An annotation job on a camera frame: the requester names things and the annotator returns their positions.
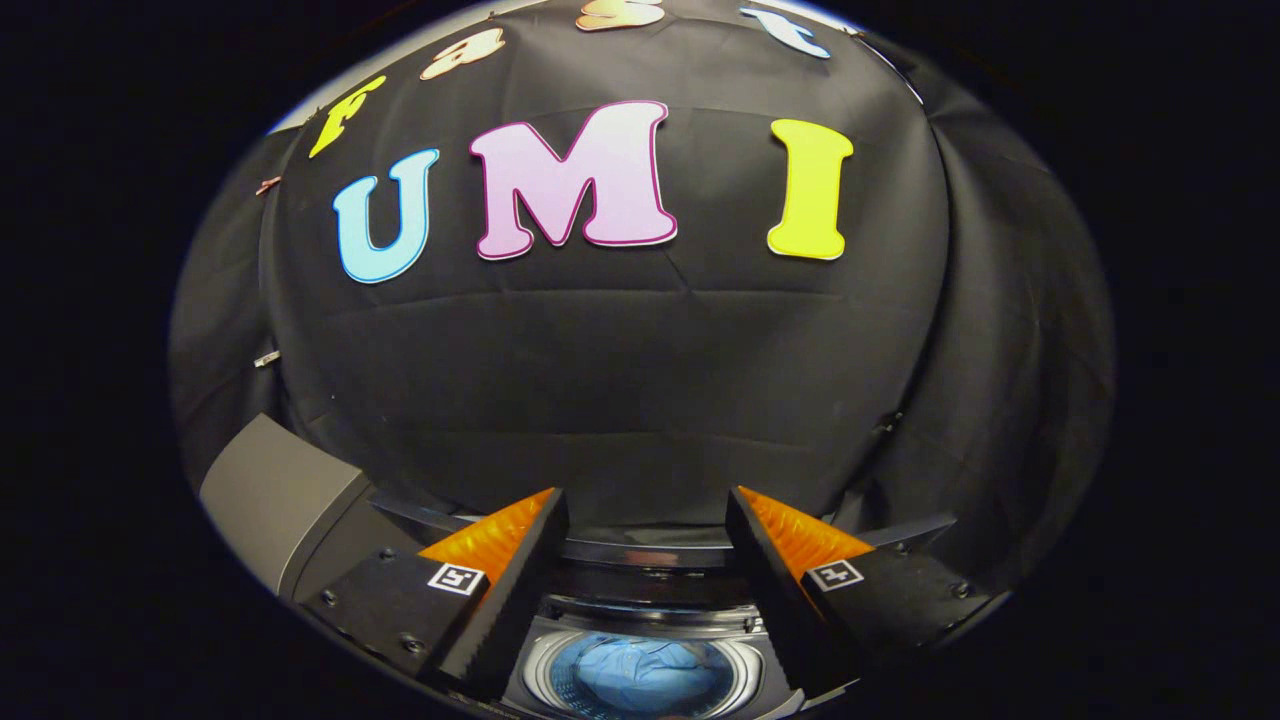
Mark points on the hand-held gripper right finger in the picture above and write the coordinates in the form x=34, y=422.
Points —
x=790, y=620

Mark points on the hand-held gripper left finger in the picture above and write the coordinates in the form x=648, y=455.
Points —
x=495, y=630

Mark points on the light blue polo shirt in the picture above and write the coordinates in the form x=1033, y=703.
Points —
x=640, y=675

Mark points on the black backdrop cloth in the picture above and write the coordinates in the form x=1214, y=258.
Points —
x=620, y=380

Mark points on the silver cloth clip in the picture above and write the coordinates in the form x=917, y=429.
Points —
x=266, y=358

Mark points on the copper cloth clip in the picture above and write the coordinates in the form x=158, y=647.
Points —
x=268, y=185

